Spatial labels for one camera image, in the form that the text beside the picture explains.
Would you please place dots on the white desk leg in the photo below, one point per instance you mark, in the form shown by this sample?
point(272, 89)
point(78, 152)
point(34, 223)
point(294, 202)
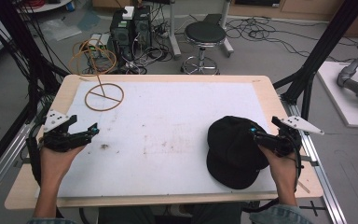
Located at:
point(227, 40)
point(174, 37)

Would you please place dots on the wooden table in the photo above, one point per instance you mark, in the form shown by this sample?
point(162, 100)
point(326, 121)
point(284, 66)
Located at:
point(287, 186)

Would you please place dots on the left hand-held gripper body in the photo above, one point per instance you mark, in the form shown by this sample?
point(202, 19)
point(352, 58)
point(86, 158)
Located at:
point(56, 137)

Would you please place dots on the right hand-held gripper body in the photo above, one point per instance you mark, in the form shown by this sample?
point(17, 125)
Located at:
point(287, 138)

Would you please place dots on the black computer tower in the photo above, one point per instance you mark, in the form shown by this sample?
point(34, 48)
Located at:
point(121, 37)
point(142, 28)

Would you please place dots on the grey power supply box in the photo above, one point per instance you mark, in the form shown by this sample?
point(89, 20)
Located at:
point(101, 42)

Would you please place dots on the black frame post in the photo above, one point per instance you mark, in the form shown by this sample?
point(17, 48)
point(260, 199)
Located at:
point(323, 46)
point(18, 46)

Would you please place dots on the aluminium rail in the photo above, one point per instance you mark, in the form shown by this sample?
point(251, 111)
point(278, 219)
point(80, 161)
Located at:
point(320, 174)
point(3, 168)

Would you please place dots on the black round stool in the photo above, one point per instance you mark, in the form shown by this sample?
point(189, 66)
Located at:
point(204, 34)

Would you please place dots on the white round table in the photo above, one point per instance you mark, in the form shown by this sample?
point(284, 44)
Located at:
point(48, 6)

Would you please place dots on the white table mat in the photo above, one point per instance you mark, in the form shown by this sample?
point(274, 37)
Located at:
point(167, 140)

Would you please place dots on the clear plastic sheet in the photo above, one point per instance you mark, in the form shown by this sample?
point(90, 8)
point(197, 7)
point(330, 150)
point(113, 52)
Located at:
point(59, 29)

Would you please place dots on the blue tape roll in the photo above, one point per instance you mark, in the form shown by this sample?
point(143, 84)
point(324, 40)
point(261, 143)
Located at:
point(70, 6)

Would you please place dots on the black cap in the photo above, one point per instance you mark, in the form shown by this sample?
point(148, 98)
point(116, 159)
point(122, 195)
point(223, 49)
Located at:
point(233, 155)

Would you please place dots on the white floor platform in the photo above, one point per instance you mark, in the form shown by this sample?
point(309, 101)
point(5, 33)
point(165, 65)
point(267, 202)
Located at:
point(338, 99)

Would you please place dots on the person's dark pants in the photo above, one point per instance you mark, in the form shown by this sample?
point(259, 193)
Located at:
point(136, 216)

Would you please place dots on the thin wooden strip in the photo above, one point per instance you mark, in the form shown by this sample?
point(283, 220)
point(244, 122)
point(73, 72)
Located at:
point(303, 187)

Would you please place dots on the person's right hand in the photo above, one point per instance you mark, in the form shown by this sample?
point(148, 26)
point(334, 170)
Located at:
point(282, 171)

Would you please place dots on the person's left hand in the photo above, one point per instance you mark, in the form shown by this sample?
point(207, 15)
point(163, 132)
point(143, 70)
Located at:
point(53, 165)

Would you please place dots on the white box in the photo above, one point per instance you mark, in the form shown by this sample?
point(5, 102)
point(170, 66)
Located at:
point(128, 12)

